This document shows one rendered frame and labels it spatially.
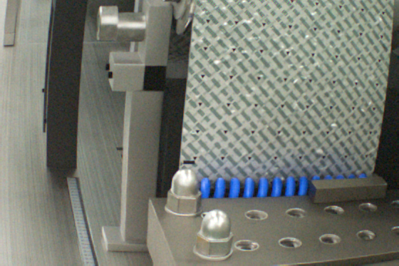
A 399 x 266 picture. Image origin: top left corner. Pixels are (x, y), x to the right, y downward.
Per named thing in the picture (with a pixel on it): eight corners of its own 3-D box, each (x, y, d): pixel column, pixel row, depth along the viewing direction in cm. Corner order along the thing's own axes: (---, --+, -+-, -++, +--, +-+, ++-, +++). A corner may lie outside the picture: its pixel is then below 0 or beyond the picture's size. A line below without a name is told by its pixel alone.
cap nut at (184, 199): (162, 202, 91) (164, 161, 89) (197, 202, 92) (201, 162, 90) (168, 217, 88) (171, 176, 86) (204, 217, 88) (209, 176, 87)
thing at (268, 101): (177, 189, 97) (192, 20, 91) (369, 183, 102) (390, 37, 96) (177, 191, 96) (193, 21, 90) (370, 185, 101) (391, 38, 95)
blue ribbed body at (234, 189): (191, 202, 97) (194, 172, 96) (365, 195, 101) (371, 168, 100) (197, 215, 94) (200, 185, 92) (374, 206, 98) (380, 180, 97)
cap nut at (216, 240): (189, 243, 82) (194, 202, 81) (227, 242, 83) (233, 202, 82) (197, 261, 79) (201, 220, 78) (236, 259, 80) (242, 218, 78)
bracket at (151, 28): (98, 233, 110) (112, -4, 100) (147, 235, 111) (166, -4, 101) (103, 251, 105) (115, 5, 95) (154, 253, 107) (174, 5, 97)
